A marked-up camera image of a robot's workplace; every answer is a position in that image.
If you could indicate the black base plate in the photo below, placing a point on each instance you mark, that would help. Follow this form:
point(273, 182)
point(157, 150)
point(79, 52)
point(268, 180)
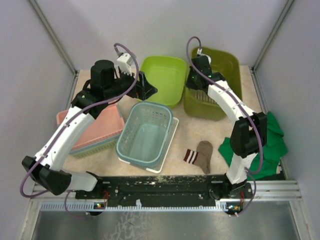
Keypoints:
point(168, 192)

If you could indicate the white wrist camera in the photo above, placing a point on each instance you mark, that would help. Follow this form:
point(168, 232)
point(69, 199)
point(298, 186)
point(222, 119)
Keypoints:
point(124, 62)
point(200, 53)

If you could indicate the pink perforated basket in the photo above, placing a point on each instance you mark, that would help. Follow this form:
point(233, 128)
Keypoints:
point(108, 124)

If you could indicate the light blue perforated basket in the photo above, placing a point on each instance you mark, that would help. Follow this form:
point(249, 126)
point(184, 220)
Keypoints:
point(145, 134)

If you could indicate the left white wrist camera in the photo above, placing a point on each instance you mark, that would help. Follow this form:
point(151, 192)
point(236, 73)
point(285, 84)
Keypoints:
point(124, 62)

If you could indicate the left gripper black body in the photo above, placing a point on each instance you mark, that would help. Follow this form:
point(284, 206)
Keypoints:
point(122, 83)

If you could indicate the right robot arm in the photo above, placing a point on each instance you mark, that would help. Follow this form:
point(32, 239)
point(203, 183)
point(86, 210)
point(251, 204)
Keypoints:
point(249, 133)

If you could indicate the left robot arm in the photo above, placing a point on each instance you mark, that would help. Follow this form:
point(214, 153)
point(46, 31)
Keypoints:
point(108, 83)

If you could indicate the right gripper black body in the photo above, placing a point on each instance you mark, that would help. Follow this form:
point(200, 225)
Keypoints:
point(191, 82)

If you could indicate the lime green plastic tub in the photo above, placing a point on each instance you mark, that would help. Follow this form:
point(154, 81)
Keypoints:
point(168, 75)

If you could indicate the green cloth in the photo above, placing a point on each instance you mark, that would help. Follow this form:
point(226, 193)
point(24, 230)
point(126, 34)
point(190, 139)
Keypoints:
point(273, 151)

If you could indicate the light green perforated basket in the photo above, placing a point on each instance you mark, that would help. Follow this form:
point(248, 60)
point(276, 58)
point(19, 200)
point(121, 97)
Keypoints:
point(93, 150)

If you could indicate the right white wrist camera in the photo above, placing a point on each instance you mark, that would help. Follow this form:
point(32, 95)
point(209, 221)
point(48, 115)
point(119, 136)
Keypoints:
point(200, 53)

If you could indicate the white perforated basket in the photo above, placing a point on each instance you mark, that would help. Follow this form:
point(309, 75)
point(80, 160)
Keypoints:
point(157, 168)

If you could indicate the aluminium frame rail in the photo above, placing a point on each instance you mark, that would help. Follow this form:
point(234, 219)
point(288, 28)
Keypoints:
point(277, 190)

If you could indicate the brown striped sock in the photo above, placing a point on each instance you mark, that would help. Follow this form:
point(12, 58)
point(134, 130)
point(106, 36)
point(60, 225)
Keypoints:
point(200, 157)

